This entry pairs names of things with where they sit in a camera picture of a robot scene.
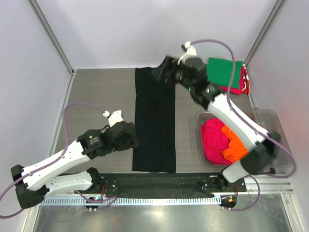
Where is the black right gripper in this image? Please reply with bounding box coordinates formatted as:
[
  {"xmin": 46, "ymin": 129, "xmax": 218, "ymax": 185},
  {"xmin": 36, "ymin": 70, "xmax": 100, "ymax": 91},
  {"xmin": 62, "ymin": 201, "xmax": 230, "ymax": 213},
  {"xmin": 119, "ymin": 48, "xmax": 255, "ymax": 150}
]
[{"xmin": 152, "ymin": 56, "xmax": 195, "ymax": 91}]

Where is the black t shirt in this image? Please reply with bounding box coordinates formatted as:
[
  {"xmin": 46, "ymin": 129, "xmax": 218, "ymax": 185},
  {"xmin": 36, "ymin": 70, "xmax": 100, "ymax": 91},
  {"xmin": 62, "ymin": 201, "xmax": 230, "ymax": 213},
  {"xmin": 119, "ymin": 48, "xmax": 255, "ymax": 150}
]
[{"xmin": 132, "ymin": 67, "xmax": 176, "ymax": 174}]

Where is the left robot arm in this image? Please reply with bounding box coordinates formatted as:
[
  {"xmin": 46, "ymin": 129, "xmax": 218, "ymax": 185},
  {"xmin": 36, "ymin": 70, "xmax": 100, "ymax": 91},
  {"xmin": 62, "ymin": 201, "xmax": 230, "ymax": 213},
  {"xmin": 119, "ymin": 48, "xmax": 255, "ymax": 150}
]
[{"xmin": 11, "ymin": 121, "xmax": 138, "ymax": 209}]

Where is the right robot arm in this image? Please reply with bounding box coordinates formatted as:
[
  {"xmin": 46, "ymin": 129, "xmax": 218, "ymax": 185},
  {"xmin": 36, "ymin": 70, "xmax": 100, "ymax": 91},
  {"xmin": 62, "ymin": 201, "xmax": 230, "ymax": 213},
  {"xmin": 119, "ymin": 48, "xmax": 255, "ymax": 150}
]
[{"xmin": 151, "ymin": 56, "xmax": 281, "ymax": 191}]

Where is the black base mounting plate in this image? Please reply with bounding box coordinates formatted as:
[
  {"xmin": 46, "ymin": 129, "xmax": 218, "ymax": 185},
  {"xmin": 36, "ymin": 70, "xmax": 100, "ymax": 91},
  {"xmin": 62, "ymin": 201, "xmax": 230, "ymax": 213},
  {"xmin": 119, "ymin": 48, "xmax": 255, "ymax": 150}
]
[{"xmin": 81, "ymin": 173, "xmax": 247, "ymax": 199}]

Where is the green folded t shirt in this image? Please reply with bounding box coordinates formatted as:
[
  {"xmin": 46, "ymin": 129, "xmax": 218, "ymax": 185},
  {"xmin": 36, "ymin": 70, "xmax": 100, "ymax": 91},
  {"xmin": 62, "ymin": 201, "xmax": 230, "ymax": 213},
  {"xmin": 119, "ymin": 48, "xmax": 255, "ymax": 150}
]
[{"xmin": 206, "ymin": 58, "xmax": 243, "ymax": 89}]

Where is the pink folded t shirt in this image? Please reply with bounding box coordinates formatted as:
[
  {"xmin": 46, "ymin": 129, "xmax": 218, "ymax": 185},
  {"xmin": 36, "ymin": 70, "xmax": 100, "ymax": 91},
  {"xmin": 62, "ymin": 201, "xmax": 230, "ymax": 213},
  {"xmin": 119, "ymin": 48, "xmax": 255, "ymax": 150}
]
[{"xmin": 230, "ymin": 65, "xmax": 246, "ymax": 95}]

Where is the pink crumpled t shirt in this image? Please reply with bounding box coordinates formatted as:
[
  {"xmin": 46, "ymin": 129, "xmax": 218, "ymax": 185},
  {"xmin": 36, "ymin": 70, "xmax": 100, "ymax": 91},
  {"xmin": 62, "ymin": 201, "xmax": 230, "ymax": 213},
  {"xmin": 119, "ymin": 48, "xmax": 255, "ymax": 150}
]
[{"xmin": 200, "ymin": 118, "xmax": 232, "ymax": 165}]

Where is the orange crumpled t shirt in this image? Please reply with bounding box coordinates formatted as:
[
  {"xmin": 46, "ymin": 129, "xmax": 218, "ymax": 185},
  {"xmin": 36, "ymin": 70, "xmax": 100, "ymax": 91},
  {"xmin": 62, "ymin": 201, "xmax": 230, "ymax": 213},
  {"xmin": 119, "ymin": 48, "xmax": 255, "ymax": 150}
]
[{"xmin": 221, "ymin": 125, "xmax": 249, "ymax": 163}]

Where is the clear plastic bin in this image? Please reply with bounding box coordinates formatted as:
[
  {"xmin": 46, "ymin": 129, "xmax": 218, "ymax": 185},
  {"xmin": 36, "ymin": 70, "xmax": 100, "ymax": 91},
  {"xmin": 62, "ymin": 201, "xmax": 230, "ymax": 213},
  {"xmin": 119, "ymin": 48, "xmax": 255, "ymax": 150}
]
[{"xmin": 197, "ymin": 108, "xmax": 293, "ymax": 174}]

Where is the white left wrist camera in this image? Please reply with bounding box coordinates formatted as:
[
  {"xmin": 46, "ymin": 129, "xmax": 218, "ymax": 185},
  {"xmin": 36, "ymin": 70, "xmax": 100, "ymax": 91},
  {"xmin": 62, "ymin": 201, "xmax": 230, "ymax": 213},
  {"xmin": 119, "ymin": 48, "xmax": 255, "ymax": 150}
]
[{"xmin": 102, "ymin": 110, "xmax": 124, "ymax": 127}]

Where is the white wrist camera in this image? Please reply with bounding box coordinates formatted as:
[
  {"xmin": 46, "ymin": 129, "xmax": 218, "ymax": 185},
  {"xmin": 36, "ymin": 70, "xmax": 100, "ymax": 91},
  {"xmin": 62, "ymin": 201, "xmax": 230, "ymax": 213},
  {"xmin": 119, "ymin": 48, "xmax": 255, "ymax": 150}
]
[
  {"xmin": 177, "ymin": 41, "xmax": 197, "ymax": 65},
  {"xmin": 102, "ymin": 110, "xmax": 124, "ymax": 127}
]

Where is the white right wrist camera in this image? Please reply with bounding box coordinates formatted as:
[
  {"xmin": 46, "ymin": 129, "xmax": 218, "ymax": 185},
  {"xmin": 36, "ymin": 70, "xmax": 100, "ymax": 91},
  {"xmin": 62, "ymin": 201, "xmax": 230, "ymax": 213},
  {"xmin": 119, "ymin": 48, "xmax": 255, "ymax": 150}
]
[{"xmin": 177, "ymin": 41, "xmax": 197, "ymax": 65}]

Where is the white slotted cable duct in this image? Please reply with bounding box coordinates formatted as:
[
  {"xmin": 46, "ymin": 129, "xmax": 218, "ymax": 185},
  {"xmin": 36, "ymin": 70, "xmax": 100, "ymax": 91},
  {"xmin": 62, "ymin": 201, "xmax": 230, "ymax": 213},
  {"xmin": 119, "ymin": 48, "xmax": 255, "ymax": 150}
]
[{"xmin": 41, "ymin": 195, "xmax": 221, "ymax": 206}]

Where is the left aluminium frame post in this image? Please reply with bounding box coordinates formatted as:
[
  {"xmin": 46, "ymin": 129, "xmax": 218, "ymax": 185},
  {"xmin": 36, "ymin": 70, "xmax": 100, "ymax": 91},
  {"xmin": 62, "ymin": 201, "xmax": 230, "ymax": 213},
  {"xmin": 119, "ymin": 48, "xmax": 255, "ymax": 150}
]
[{"xmin": 28, "ymin": 0, "xmax": 74, "ymax": 75}]

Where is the aluminium frame post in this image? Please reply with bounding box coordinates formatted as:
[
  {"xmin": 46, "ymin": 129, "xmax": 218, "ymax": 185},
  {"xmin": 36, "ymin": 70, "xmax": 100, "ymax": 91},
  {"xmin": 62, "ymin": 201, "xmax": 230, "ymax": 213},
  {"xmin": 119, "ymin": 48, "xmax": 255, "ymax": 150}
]
[
  {"xmin": 244, "ymin": 0, "xmax": 286, "ymax": 68},
  {"xmin": 28, "ymin": 0, "xmax": 74, "ymax": 75}
]

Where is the right aluminium frame post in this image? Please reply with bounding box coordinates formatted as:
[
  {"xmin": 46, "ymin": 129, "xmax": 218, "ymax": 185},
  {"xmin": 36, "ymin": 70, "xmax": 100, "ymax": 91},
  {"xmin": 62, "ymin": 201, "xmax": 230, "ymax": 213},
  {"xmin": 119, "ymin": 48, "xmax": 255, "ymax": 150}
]
[{"xmin": 244, "ymin": 0, "xmax": 286, "ymax": 68}]

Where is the aluminium front rail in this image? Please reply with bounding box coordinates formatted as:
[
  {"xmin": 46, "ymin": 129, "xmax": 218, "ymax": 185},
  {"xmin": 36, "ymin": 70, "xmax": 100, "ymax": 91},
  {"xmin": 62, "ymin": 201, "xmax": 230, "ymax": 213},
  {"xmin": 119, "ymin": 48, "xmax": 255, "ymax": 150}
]
[{"xmin": 28, "ymin": 174, "xmax": 294, "ymax": 196}]

